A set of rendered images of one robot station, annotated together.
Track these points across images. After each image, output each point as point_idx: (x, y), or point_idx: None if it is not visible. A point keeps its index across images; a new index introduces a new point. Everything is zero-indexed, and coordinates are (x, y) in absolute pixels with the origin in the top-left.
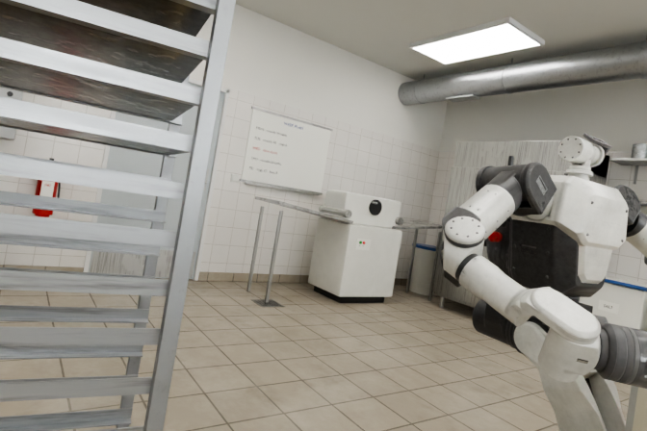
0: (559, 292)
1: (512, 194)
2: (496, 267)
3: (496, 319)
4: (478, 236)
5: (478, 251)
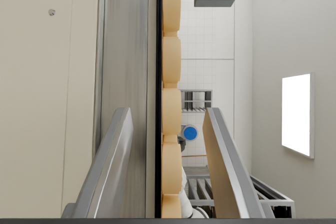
0: (185, 175)
1: None
2: (189, 200)
3: None
4: (200, 208)
5: (194, 213)
